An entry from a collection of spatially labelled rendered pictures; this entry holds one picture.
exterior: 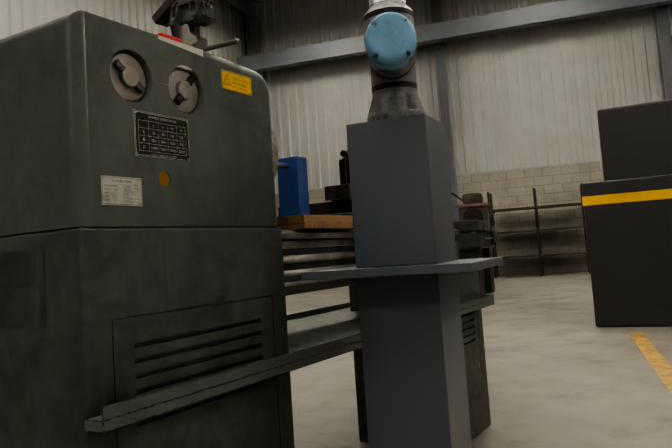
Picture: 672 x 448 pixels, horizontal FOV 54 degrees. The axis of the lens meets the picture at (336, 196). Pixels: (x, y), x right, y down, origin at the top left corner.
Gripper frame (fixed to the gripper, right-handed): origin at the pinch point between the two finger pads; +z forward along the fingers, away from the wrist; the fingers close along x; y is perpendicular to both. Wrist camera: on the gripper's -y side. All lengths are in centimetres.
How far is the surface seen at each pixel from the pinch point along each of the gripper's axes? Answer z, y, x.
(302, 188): 28, -8, 60
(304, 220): 40, 6, 39
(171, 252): 47, 14, -22
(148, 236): 44, 14, -28
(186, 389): 73, 18, -24
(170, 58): 7.0, 13.8, -19.7
